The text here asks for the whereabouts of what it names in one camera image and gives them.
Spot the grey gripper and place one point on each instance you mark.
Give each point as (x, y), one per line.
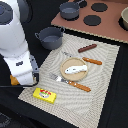
(35, 72)

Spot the yellow toy butter block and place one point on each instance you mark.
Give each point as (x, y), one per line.
(44, 95)

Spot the white toy fish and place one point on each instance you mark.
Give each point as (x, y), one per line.
(75, 69)

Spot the brown toy sausage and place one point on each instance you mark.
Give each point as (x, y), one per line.
(87, 48)

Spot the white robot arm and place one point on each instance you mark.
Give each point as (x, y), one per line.
(13, 45)

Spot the orange toy bread loaf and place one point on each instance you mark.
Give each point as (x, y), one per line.
(14, 81)

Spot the grey pot near mat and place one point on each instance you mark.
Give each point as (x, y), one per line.
(51, 37)

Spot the round wooden plate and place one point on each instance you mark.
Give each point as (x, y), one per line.
(73, 61)

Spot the beige woven placemat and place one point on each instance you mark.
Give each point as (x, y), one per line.
(77, 107)

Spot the grey pot on stove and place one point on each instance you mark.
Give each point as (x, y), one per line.
(70, 10)

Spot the beige bowl on stove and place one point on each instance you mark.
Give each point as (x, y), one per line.
(124, 15)

